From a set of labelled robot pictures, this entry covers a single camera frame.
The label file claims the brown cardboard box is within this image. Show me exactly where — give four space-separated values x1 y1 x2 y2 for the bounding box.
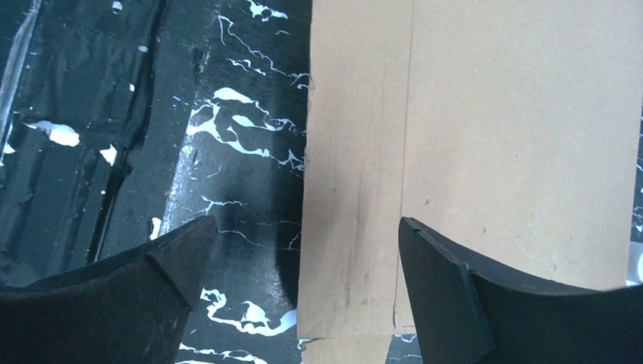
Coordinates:
297 1 642 363

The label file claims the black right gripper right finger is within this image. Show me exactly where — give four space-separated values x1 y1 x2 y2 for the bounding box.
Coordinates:
398 217 642 363

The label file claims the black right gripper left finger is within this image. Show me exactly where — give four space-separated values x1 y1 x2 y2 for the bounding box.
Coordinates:
1 216 218 363

